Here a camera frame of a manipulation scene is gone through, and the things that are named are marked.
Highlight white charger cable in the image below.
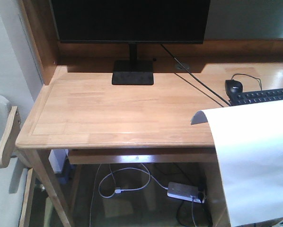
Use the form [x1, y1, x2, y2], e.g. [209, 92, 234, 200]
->
[89, 163, 169, 227]

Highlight black computer mouse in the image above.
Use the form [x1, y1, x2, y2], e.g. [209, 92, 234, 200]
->
[225, 79, 243, 96]

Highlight black computer monitor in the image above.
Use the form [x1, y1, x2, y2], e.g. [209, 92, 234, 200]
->
[51, 0, 210, 86]

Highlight black monitor cable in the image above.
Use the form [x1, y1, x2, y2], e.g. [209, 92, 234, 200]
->
[160, 44, 231, 106]

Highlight white paper sheets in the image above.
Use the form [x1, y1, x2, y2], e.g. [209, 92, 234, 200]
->
[191, 100, 283, 227]

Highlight wooden armchair with white cushion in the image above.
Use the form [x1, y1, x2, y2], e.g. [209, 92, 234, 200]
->
[0, 95, 35, 227]

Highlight white power strip under desk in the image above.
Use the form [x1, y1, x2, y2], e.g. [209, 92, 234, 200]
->
[167, 182, 206, 203]

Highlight black keyboard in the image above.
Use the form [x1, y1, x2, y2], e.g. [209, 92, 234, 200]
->
[229, 88, 283, 106]

